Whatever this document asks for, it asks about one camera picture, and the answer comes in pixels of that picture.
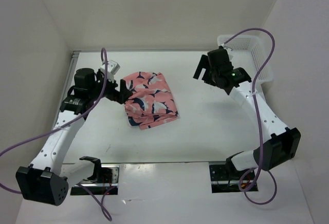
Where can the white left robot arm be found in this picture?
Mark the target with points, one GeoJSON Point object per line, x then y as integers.
{"type": "Point", "coordinates": [42, 180]}

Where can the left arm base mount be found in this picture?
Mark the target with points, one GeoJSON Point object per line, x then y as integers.
{"type": "Point", "coordinates": [106, 184]}

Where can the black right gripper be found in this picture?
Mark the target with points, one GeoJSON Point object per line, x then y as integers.
{"type": "Point", "coordinates": [204, 63]}

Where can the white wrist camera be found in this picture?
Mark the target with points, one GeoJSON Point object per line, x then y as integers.
{"type": "Point", "coordinates": [228, 49]}
{"type": "Point", "coordinates": [111, 69]}

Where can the white plastic basket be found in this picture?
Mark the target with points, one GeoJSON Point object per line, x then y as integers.
{"type": "Point", "coordinates": [248, 52]}

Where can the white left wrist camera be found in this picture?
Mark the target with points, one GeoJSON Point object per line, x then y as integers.
{"type": "Point", "coordinates": [111, 69]}

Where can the pink shark print shorts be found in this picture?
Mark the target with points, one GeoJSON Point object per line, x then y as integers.
{"type": "Point", "coordinates": [151, 103]}

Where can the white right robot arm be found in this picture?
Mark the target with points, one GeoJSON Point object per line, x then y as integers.
{"type": "Point", "coordinates": [280, 142]}

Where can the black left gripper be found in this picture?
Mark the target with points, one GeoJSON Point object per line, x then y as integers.
{"type": "Point", "coordinates": [121, 96]}

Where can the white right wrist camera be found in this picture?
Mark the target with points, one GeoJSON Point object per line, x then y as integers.
{"type": "Point", "coordinates": [228, 49]}

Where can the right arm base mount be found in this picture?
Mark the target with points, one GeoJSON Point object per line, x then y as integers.
{"type": "Point", "coordinates": [223, 181]}

